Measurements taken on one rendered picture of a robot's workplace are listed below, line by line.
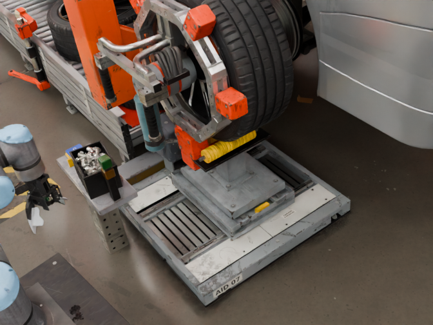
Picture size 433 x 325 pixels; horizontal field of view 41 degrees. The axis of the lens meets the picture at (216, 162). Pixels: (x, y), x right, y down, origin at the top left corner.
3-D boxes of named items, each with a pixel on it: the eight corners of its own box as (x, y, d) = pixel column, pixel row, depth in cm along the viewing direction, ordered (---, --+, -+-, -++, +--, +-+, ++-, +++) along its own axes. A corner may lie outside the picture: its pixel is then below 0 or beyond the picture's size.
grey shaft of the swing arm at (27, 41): (51, 89, 375) (26, 19, 343) (43, 92, 373) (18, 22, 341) (46, 84, 381) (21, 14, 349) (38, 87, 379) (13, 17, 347)
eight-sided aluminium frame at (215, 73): (236, 155, 218) (221, 24, 183) (222, 163, 215) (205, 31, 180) (163, 98, 254) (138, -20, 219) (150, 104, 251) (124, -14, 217)
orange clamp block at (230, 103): (233, 102, 203) (249, 113, 197) (215, 111, 200) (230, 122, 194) (231, 86, 199) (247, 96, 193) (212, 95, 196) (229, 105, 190)
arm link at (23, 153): (-10, 130, 172) (21, 117, 176) (6, 163, 179) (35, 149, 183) (-1, 143, 165) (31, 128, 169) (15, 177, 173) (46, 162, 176)
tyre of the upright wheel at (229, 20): (301, 0, 186) (187, -65, 224) (243, 26, 176) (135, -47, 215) (291, 147, 232) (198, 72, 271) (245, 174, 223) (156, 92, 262)
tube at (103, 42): (167, 42, 209) (162, 15, 202) (121, 62, 201) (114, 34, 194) (144, 26, 220) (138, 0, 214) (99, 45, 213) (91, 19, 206)
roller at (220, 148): (261, 137, 240) (261, 126, 237) (204, 168, 229) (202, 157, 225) (253, 131, 244) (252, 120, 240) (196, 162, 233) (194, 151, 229)
